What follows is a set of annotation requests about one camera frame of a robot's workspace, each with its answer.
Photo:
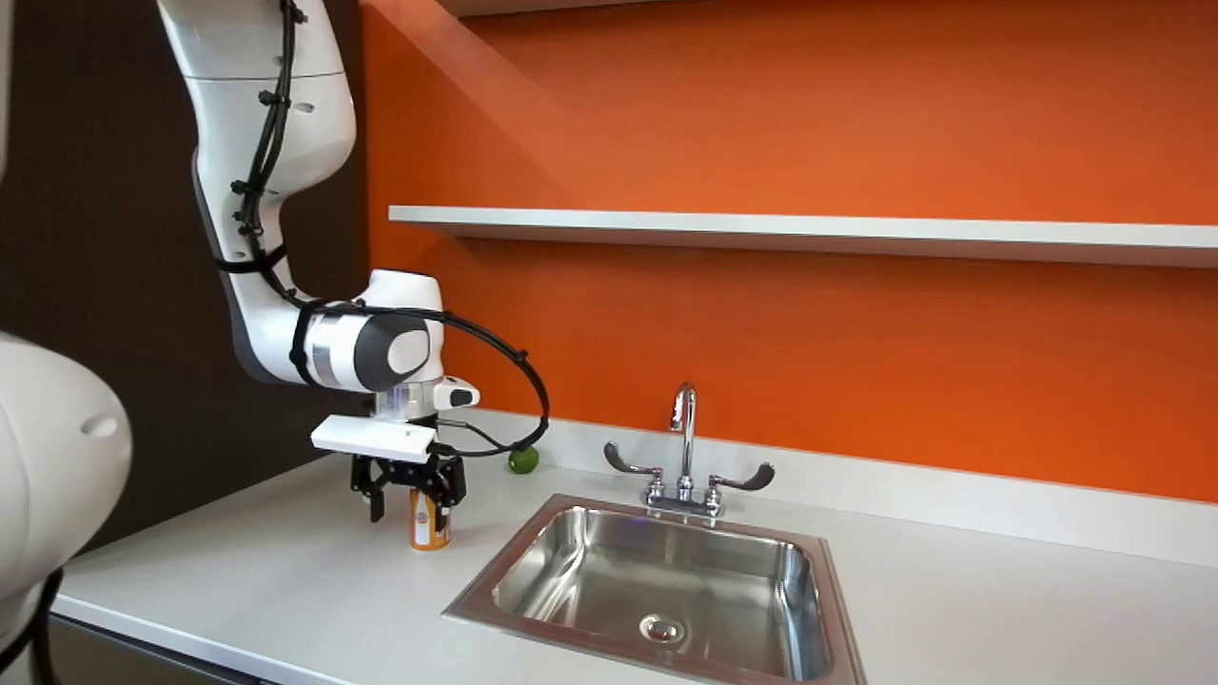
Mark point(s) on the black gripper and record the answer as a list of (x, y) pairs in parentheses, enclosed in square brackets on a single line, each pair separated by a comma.
[(403, 475)]

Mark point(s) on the small tan bottle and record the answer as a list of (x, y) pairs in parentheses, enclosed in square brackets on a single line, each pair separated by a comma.
[(425, 528)]

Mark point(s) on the stainless steel sink basin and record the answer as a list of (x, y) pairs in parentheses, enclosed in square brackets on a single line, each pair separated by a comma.
[(634, 584)]

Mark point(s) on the round sink drain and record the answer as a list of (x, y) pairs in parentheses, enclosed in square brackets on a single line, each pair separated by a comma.
[(662, 630)]

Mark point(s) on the brown base cabinet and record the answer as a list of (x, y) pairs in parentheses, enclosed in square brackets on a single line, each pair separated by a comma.
[(138, 651)]

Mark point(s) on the dark wood cabinet panel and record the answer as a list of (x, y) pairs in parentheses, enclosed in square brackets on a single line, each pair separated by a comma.
[(115, 191)]

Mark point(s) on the white backsplash strip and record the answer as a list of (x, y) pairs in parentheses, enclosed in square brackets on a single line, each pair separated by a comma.
[(953, 502)]

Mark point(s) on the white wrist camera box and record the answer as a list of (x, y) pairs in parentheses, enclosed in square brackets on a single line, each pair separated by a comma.
[(373, 438)]

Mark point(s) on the long white wall shelf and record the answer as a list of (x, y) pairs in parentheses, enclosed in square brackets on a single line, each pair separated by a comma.
[(813, 235)]

